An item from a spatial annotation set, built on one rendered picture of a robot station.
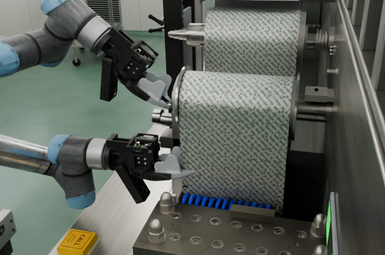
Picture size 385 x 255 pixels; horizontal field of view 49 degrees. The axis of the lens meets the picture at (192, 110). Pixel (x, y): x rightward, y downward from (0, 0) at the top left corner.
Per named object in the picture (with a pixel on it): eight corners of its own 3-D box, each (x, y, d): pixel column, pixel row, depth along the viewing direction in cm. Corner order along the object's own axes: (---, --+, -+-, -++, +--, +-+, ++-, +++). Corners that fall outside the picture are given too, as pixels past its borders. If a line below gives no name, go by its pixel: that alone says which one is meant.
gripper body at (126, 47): (150, 66, 90) (106, 28, 90) (129, 92, 94) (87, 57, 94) (161, 55, 97) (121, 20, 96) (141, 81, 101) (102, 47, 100)
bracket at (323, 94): (305, 92, 92) (305, 83, 91) (332, 94, 90) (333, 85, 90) (304, 101, 87) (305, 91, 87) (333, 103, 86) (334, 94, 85)
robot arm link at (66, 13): (53, 5, 100) (67, -23, 95) (89, 35, 101) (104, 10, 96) (31, 15, 94) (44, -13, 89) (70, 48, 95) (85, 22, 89)
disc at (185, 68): (193, 112, 107) (191, 56, 100) (195, 112, 107) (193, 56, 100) (176, 141, 94) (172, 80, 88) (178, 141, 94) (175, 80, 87)
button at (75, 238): (72, 235, 107) (71, 227, 106) (97, 240, 105) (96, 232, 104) (57, 254, 101) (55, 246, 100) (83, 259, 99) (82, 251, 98)
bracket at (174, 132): (168, 203, 118) (162, 103, 106) (190, 207, 117) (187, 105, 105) (162, 214, 114) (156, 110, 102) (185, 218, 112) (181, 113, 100)
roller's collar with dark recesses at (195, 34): (192, 43, 121) (191, 20, 119) (212, 43, 120) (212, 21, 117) (186, 48, 116) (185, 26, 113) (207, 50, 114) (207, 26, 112)
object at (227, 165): (183, 196, 101) (180, 127, 94) (282, 210, 95) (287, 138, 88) (182, 197, 101) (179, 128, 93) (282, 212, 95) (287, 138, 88)
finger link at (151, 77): (184, 91, 96) (152, 66, 95) (169, 109, 99) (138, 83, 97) (187, 86, 99) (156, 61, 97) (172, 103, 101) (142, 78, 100)
